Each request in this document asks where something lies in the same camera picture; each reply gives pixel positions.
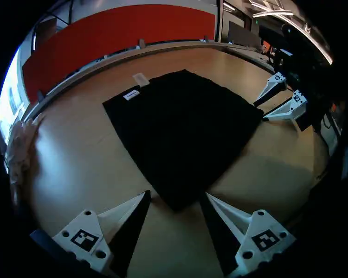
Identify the red desk screen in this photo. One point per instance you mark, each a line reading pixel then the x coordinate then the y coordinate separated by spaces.
pixel 110 43

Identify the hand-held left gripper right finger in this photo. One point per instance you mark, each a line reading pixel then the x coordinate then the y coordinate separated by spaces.
pixel 259 231

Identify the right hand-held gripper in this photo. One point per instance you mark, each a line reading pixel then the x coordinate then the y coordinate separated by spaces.
pixel 304 78

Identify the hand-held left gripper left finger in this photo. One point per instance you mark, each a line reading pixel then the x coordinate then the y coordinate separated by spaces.
pixel 88 231

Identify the heap of white towels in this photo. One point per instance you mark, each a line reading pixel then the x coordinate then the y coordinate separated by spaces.
pixel 21 144

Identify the black towel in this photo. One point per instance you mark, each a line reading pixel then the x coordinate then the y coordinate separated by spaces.
pixel 182 130

